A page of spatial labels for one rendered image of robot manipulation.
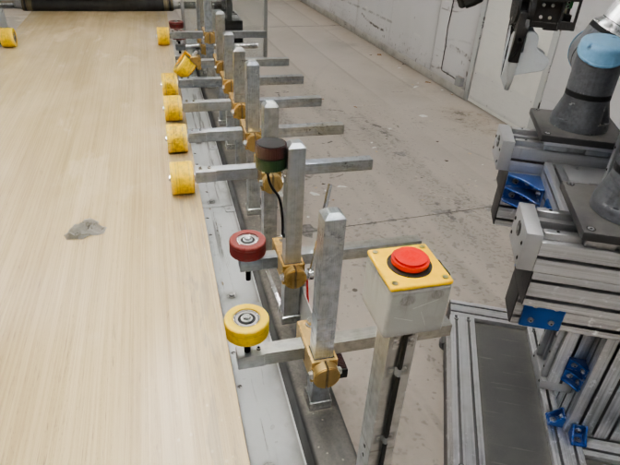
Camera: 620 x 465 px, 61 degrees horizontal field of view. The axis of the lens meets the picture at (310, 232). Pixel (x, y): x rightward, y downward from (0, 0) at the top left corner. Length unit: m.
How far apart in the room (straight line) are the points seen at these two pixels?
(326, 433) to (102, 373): 0.42
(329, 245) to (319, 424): 0.38
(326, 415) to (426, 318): 0.54
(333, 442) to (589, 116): 1.06
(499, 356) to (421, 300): 1.47
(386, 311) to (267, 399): 0.69
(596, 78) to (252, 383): 1.14
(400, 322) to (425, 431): 1.44
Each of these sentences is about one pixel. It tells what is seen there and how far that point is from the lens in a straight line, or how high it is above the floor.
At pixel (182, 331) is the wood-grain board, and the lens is 0.96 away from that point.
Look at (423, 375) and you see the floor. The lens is 2.17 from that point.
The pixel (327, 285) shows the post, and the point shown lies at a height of 1.00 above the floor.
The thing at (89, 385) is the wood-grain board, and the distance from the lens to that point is 0.91.
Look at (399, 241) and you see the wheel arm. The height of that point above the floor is 0.86.
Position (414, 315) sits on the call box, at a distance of 0.57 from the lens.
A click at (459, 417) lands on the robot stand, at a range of 1.79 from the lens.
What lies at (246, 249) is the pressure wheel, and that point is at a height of 0.91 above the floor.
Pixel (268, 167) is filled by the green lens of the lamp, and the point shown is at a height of 1.11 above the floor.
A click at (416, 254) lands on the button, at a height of 1.23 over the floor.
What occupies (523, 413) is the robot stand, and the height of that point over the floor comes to 0.21.
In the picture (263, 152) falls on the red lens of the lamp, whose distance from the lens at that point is 1.00.
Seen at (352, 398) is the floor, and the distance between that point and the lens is 2.04.
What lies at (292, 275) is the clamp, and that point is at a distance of 1.14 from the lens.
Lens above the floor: 1.55
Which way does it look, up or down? 33 degrees down
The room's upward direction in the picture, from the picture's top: 3 degrees clockwise
